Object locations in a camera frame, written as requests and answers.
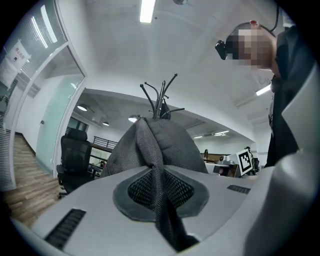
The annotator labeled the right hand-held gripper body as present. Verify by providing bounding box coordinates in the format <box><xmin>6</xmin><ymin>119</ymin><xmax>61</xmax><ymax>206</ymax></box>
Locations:
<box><xmin>212</xmin><ymin>149</ymin><xmax>254</xmax><ymax>178</ymax></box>

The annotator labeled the person's head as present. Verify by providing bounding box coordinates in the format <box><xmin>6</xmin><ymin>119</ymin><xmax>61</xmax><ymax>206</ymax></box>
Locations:
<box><xmin>226</xmin><ymin>21</ymin><xmax>282</xmax><ymax>78</ymax></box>

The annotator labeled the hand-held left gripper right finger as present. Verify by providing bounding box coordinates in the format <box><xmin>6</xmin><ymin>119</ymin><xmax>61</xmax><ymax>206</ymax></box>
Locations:
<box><xmin>163</xmin><ymin>164</ymin><xmax>256</xmax><ymax>242</ymax></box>

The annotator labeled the person's dark shirt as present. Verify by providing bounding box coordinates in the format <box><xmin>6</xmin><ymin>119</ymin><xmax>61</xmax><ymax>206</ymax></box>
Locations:
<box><xmin>264</xmin><ymin>23</ymin><xmax>316</xmax><ymax>168</ymax></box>

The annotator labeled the plain white paper sheet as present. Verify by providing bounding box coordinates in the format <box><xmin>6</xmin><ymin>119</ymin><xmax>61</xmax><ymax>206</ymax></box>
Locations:
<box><xmin>0</xmin><ymin>61</ymin><xmax>20</xmax><ymax>88</ymax></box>

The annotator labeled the black metal coat rack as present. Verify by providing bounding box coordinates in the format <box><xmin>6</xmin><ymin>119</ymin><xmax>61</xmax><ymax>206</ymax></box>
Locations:
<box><xmin>139</xmin><ymin>73</ymin><xmax>186</xmax><ymax>120</ymax></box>

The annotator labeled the black head camera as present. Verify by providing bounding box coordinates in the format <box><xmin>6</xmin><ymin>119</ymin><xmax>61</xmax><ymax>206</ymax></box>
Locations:
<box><xmin>214</xmin><ymin>39</ymin><xmax>235</xmax><ymax>61</ymax></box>

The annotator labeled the black backpack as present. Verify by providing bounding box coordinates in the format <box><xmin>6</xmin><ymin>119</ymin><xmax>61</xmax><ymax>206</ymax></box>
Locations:
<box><xmin>99</xmin><ymin>116</ymin><xmax>210</xmax><ymax>252</ymax></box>

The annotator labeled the white paper notice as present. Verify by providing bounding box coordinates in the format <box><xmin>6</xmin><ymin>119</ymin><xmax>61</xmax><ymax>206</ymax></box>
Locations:
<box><xmin>6</xmin><ymin>41</ymin><xmax>32</xmax><ymax>73</ymax></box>

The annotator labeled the black metal balcony railing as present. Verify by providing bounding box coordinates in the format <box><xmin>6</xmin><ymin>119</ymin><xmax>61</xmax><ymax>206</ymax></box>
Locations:
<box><xmin>92</xmin><ymin>135</ymin><xmax>119</xmax><ymax>151</ymax></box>

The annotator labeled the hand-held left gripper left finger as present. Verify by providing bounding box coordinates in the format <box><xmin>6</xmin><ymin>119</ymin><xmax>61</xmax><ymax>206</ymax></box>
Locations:
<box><xmin>33</xmin><ymin>166</ymin><xmax>176</xmax><ymax>256</ymax></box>

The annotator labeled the black mesh office chair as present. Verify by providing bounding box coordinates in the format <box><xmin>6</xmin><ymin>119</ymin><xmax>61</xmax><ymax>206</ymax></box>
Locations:
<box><xmin>56</xmin><ymin>127</ymin><xmax>97</xmax><ymax>198</ymax></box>

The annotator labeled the black headset cable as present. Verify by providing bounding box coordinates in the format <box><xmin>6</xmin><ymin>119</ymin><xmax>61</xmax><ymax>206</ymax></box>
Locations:
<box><xmin>259</xmin><ymin>6</ymin><xmax>281</xmax><ymax>38</ymax></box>

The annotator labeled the glass partition wall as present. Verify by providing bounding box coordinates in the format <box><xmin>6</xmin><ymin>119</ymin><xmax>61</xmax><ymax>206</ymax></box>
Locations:
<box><xmin>0</xmin><ymin>0</ymin><xmax>87</xmax><ymax>191</ymax></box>

